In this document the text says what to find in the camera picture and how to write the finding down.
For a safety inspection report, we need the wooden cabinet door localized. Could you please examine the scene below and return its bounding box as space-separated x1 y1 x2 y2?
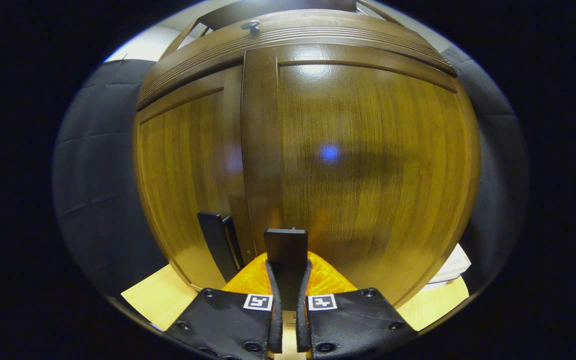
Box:
240 44 481 311
133 65 256 291

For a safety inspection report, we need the white paper book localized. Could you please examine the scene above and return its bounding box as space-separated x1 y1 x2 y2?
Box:
420 243 472 292

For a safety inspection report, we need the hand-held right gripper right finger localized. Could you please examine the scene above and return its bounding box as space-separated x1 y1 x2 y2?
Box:
295 251 419 360

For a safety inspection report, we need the black backdrop cloth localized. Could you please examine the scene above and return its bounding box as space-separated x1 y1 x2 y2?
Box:
52 45 529 301

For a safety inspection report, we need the wooden drawer with black knob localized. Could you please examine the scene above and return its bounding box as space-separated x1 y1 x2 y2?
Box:
135 9 459 112

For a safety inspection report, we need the wooden double-door shoe cabinet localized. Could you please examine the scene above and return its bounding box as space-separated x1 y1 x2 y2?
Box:
133 0 481 308

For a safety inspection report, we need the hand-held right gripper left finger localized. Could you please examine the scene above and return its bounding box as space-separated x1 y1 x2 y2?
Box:
165 252 285 360

